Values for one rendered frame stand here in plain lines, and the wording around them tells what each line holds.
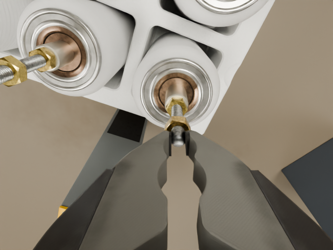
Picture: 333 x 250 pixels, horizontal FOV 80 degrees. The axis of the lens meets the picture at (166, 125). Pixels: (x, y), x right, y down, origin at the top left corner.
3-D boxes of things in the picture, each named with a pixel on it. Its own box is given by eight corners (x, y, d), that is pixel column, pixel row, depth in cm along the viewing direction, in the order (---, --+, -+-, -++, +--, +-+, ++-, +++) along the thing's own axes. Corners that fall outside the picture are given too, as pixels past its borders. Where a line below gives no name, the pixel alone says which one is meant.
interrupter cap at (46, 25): (117, 49, 19) (116, 50, 19) (78, 102, 22) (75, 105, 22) (45, -14, 17) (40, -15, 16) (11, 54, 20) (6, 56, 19)
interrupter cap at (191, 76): (126, 88, 21) (124, 91, 21) (182, 39, 19) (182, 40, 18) (171, 135, 24) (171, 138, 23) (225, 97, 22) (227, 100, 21)
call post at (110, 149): (151, 106, 49) (126, 220, 22) (143, 130, 53) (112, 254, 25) (123, 97, 48) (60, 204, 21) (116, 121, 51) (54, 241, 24)
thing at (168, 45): (137, 56, 37) (111, 88, 21) (178, 18, 34) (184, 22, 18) (170, 94, 40) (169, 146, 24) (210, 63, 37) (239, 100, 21)
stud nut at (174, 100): (163, 100, 18) (163, 104, 18) (180, 93, 18) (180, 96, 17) (173, 117, 19) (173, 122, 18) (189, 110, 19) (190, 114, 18)
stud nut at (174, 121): (161, 120, 15) (161, 125, 14) (182, 110, 15) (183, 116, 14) (173, 139, 16) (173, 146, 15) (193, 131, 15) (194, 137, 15)
